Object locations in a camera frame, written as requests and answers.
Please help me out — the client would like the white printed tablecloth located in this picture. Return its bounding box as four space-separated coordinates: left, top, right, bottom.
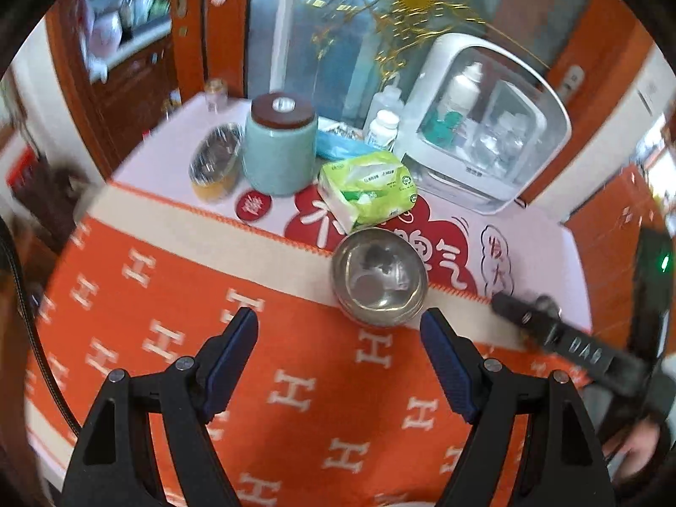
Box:
113 92 595 352

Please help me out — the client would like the person's right hand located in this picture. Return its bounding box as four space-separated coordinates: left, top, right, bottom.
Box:
602 416 662 472

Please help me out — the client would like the black cable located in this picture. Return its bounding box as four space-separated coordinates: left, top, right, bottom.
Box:
0 219 81 436

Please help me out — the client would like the tall white plastic bottle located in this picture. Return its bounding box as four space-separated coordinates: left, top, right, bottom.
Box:
364 84 406 135

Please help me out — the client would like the celadon jar with wooden lid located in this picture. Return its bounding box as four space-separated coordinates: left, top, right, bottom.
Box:
242 93 320 196

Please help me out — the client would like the wooden cupboard with small handles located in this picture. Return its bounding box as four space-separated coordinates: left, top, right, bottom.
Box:
567 161 667 299

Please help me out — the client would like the small glass jar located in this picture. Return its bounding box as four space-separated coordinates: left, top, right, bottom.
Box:
204 79 229 113

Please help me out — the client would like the white countertop sterilizer cabinet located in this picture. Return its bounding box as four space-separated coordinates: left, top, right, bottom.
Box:
393 32 573 216

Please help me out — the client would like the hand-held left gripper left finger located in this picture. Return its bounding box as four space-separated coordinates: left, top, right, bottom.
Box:
59 307 261 507

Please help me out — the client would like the green tissue pack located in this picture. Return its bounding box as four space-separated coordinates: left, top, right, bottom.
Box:
318 151 418 234

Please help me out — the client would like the pink steel bowl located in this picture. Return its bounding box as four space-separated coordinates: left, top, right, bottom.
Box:
330 228 428 328

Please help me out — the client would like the blue plastic bag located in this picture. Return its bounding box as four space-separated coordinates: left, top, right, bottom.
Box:
315 129 366 162

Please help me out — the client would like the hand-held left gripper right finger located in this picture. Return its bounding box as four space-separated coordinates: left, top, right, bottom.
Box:
420 307 616 507

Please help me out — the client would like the clear plastic food container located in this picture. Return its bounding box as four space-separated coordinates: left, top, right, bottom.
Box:
188 122 245 204

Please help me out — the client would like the white bottle with teal label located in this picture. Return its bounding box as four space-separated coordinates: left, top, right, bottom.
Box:
440 62 485 134

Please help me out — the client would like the wooden cabinet with glass doors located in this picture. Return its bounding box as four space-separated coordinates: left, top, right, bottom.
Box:
46 0 181 172

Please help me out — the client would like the white pill bottle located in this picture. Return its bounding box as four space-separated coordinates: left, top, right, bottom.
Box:
365 110 401 152

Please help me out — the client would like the white wall socket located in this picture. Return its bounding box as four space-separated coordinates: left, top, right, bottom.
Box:
562 65 585 99

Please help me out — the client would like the orange patterned blanket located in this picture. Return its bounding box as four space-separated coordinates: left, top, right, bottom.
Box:
24 182 595 507

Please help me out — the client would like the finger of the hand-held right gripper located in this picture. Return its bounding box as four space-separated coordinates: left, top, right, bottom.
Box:
491 292 562 352

